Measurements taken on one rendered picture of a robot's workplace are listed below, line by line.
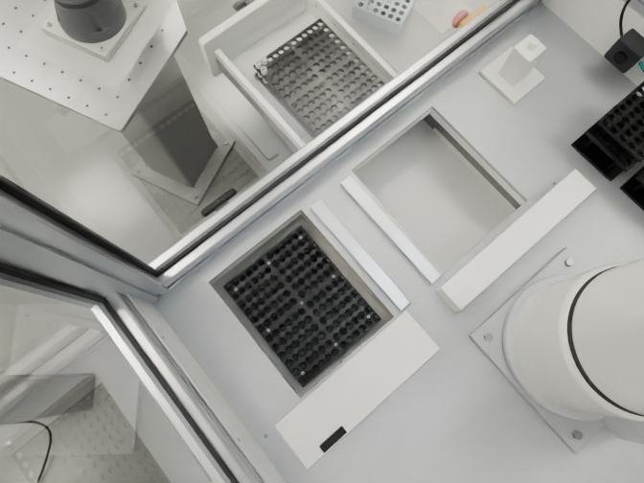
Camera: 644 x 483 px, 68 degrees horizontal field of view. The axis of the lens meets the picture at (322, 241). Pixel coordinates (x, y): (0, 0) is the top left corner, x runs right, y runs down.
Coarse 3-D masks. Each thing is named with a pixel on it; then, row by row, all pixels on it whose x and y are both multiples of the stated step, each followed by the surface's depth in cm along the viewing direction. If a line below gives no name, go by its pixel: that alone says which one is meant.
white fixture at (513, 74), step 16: (512, 48) 90; (528, 48) 81; (544, 48) 81; (496, 64) 89; (512, 64) 84; (528, 64) 82; (496, 80) 88; (512, 80) 87; (528, 80) 89; (512, 96) 88
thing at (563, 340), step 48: (528, 288) 76; (576, 288) 61; (624, 288) 51; (480, 336) 76; (528, 336) 69; (576, 336) 58; (624, 336) 49; (528, 384) 72; (576, 384) 59; (624, 384) 52; (576, 432) 72; (624, 432) 69
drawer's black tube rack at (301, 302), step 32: (288, 256) 88; (320, 256) 88; (256, 288) 83; (288, 288) 83; (320, 288) 83; (352, 288) 84; (256, 320) 85; (288, 320) 85; (320, 320) 85; (352, 320) 82; (288, 352) 84; (320, 352) 84
